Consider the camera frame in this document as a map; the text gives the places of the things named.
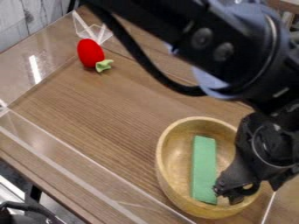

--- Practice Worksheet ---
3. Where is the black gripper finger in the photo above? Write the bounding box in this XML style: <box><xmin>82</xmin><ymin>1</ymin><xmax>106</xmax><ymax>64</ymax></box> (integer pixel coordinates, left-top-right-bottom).
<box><xmin>228</xmin><ymin>194</ymin><xmax>244</xmax><ymax>206</ymax></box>

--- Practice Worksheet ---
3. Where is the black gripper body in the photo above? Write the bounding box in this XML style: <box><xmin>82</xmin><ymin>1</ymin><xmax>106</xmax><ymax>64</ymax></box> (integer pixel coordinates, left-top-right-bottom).
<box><xmin>213</xmin><ymin>113</ymin><xmax>299</xmax><ymax>198</ymax></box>

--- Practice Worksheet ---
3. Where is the green rectangular block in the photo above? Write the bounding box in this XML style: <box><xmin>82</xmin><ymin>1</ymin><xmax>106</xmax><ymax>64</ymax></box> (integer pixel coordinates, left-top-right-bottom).
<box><xmin>190</xmin><ymin>136</ymin><xmax>217</xmax><ymax>205</ymax></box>

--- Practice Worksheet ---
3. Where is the wooden brown bowl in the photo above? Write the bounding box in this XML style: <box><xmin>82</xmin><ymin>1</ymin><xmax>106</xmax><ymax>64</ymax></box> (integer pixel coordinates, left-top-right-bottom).
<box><xmin>154</xmin><ymin>116</ymin><xmax>258</xmax><ymax>220</ymax></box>

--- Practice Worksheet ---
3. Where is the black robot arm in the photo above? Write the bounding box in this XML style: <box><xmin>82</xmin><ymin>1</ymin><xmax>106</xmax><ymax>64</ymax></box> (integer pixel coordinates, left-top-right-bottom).
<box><xmin>85</xmin><ymin>0</ymin><xmax>299</xmax><ymax>205</ymax></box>

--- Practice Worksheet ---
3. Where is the red plush strawberry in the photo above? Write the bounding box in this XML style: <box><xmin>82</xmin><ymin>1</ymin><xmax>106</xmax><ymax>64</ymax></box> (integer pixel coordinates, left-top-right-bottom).
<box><xmin>77</xmin><ymin>38</ymin><xmax>113</xmax><ymax>73</ymax></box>

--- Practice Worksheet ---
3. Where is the black cable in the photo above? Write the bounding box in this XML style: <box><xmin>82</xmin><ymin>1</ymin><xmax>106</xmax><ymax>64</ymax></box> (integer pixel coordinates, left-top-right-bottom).
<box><xmin>87</xmin><ymin>5</ymin><xmax>208</xmax><ymax>98</ymax></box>

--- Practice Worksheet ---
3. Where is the clear acrylic front wall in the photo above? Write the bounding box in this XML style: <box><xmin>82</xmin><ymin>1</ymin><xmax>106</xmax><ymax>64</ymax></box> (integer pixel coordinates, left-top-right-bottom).
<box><xmin>0</xmin><ymin>102</ymin><xmax>193</xmax><ymax>224</ymax></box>

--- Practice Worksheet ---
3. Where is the clear acrylic corner bracket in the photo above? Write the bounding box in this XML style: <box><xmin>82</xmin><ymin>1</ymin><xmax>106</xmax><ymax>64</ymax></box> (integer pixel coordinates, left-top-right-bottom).
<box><xmin>70</xmin><ymin>11</ymin><xmax>113</xmax><ymax>46</ymax></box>

